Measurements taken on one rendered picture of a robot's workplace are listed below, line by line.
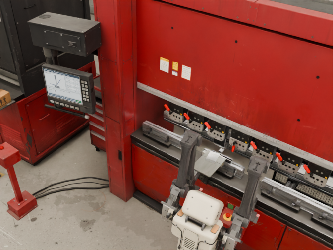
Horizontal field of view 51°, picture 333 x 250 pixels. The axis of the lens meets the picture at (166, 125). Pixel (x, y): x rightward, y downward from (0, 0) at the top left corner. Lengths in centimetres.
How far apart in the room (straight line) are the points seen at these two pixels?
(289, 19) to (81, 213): 274
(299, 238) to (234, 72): 136
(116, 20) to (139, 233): 205
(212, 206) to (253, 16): 118
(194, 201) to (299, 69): 103
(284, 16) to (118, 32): 121
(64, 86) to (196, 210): 154
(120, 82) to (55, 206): 166
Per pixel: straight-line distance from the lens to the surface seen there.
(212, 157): 296
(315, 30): 221
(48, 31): 289
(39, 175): 436
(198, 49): 260
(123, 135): 327
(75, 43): 278
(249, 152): 314
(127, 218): 377
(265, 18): 229
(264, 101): 251
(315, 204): 288
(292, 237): 299
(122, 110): 310
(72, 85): 296
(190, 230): 216
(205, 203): 210
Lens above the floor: 294
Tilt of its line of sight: 36 degrees down
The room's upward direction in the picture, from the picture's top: 3 degrees clockwise
